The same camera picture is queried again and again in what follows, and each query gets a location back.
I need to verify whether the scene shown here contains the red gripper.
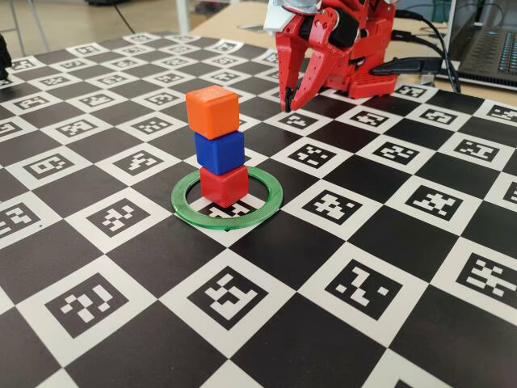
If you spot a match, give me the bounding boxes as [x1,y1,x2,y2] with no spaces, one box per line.
[274,0,369,113]

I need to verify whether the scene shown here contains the orange cube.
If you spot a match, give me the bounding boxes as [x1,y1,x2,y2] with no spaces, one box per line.
[185,85,240,141]

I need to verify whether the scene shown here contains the blue cube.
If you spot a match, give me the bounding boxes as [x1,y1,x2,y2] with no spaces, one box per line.
[193,129,246,176]

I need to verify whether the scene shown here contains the red cube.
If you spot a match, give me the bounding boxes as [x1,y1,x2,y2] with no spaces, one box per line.
[200,164,249,208]

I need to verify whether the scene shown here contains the red robot base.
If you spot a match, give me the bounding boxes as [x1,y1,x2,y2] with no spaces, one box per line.
[321,15,397,100]

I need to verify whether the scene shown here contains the dark laptop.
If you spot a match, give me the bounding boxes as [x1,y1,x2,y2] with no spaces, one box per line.
[438,0,517,92]

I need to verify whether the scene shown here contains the black white marker checkerboard mat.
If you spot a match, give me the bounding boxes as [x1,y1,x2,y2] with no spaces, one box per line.
[0,32,517,388]

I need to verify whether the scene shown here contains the black stand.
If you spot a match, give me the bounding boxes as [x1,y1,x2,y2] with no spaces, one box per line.
[0,35,13,81]

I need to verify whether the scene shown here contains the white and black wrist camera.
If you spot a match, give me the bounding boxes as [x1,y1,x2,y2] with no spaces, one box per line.
[263,0,322,36]

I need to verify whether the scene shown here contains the thick black plug cable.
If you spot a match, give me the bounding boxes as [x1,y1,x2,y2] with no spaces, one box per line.
[370,56,445,78]

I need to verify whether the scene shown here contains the white post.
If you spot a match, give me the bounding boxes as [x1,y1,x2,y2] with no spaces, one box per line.
[176,0,191,36]

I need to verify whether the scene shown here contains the green ring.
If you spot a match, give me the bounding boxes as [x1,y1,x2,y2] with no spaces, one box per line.
[170,165,284,232]

